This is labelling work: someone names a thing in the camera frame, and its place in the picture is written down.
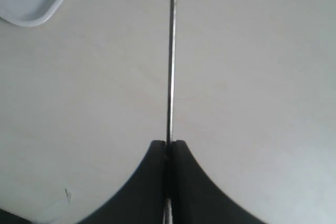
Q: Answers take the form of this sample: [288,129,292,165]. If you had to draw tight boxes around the thin metal skewer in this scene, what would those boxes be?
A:
[163,0,177,223]

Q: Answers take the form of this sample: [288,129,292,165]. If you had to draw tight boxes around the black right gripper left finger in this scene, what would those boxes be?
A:
[81,140,166,224]

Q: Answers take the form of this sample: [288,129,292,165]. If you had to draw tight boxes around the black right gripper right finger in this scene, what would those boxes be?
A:
[170,140,264,223]

